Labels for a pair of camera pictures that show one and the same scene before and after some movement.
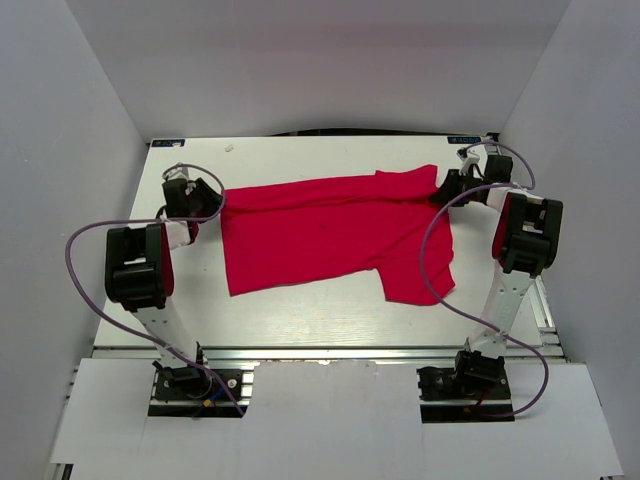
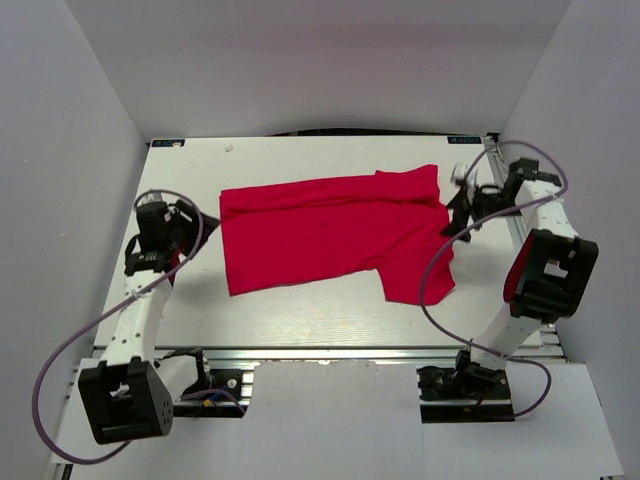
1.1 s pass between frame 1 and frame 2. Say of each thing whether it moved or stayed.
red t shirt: stayed
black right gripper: moved
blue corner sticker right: stayed
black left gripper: moved
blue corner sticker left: stayed
